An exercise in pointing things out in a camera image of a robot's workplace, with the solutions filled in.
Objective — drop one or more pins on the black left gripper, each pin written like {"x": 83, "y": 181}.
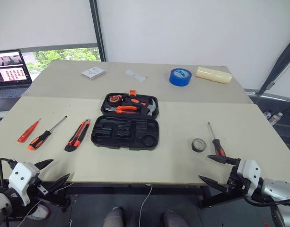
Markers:
{"x": 39, "y": 189}

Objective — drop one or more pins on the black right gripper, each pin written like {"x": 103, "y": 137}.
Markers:
{"x": 235, "y": 179}

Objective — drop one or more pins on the black electrical tape roll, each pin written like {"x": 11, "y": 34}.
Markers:
{"x": 198, "y": 145}

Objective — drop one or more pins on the black orange utility knife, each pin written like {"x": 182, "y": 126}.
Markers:
{"x": 77, "y": 136}

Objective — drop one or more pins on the orange voltage tester screwdriver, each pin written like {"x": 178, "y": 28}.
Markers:
{"x": 27, "y": 132}

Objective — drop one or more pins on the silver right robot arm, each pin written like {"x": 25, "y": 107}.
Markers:
{"x": 277, "y": 189}

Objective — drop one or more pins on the black tool case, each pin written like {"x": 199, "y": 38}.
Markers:
{"x": 125, "y": 132}

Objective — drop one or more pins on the dark grey rounded shape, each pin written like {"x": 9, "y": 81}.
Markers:
{"x": 114, "y": 217}
{"x": 173, "y": 220}

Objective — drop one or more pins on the dark small bottle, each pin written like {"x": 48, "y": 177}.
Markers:
{"x": 268, "y": 114}

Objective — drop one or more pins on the clear plastic bottle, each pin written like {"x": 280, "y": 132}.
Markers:
{"x": 276, "y": 118}

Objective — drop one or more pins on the cream cylindrical roll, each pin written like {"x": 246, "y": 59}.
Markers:
{"x": 213, "y": 75}

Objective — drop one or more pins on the orange black tape measure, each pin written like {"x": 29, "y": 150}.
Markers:
{"x": 114, "y": 98}

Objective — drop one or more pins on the blue tape roll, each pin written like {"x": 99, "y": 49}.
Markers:
{"x": 180, "y": 78}

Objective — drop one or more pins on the white card box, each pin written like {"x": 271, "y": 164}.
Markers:
{"x": 93, "y": 72}

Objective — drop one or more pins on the open laptop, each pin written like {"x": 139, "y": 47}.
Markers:
{"x": 10, "y": 71}

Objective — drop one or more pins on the black diagonal support beam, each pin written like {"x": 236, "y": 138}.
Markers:
{"x": 279, "y": 66}

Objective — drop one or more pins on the clear plastic packet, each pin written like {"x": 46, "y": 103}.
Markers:
{"x": 136, "y": 75}

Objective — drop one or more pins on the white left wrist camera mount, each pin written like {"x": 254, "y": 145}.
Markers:
{"x": 21, "y": 176}

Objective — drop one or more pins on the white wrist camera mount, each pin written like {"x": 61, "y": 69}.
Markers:
{"x": 21, "y": 176}
{"x": 250, "y": 170}

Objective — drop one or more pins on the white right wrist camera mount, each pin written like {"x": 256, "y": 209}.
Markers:
{"x": 250, "y": 170}

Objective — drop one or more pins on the black table frame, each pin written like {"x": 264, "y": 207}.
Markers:
{"x": 173, "y": 189}

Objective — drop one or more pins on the black window frame pillar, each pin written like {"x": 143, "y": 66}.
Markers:
{"x": 98, "y": 30}

